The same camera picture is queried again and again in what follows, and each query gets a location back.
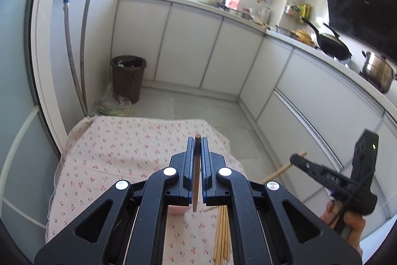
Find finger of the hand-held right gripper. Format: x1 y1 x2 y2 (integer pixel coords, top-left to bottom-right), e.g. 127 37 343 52
289 153 355 191

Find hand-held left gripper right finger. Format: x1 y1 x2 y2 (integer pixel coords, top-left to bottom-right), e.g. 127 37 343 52
201 136 362 265

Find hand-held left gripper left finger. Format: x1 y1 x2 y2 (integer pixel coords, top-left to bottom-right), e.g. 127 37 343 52
34 136 197 265

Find dark wooden chopstick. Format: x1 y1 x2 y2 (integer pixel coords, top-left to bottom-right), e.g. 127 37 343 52
192 134 201 213

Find light wooden chopstick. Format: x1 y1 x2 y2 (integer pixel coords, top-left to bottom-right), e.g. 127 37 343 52
262 150 308 185

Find pink plastic basket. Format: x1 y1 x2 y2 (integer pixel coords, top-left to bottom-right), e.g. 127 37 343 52
167 204 191 218

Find bunch of wooden chopsticks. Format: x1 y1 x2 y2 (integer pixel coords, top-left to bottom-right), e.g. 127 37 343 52
203 205 232 263

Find person's right hand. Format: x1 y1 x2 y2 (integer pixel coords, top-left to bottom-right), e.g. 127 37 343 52
321 199 367 256

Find floral tablecloth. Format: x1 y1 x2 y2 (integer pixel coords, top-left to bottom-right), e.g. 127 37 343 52
45 115 246 265

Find plastic bag with vegetables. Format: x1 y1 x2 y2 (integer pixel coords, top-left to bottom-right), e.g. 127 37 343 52
91 83 136 117

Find brown trash bin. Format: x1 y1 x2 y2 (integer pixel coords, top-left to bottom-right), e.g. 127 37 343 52
111 55 148 105

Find steel stock pot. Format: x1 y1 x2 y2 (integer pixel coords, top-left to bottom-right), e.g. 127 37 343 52
359 50 397 94

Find white kitchen cabinets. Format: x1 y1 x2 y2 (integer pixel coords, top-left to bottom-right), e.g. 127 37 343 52
112 0 397 241

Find black wok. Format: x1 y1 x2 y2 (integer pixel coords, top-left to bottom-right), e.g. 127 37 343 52
299 17 353 60

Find yellow clay pot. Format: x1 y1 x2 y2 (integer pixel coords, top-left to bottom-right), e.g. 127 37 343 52
293 29 316 47

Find steel bowl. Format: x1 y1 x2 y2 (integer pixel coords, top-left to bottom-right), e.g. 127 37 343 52
274 24 295 38

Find yellow and green packets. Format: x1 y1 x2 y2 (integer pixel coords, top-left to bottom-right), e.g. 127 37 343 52
285 2 312 24

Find sliding glass door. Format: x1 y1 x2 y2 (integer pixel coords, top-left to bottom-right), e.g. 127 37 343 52
0 0 67 265

